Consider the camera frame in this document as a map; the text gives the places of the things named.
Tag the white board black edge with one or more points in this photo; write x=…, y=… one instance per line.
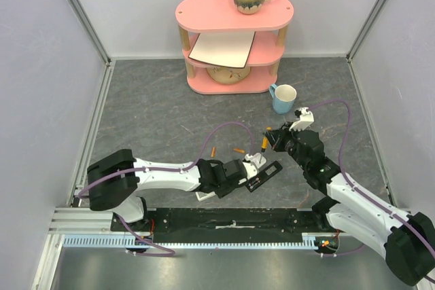
x=223, y=49

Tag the black remote control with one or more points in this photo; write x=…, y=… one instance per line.
x=263, y=176

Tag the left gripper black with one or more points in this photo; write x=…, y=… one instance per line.
x=221, y=193

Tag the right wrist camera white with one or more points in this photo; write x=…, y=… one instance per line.
x=305, y=119

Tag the beige floral bowl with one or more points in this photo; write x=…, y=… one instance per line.
x=226, y=75

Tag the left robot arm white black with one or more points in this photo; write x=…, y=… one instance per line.
x=114, y=181

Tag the blue slotted cable duct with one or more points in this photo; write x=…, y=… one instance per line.
x=305, y=242

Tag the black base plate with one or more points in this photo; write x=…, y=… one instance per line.
x=231, y=225

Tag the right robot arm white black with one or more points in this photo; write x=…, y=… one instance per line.
x=403, y=240

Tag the pink three tier shelf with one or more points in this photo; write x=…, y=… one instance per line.
x=208, y=16

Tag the light blue mug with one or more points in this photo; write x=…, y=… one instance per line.
x=283, y=97

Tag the white remote control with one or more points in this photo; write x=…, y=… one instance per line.
x=208, y=181

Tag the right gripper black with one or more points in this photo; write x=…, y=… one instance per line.
x=276, y=139

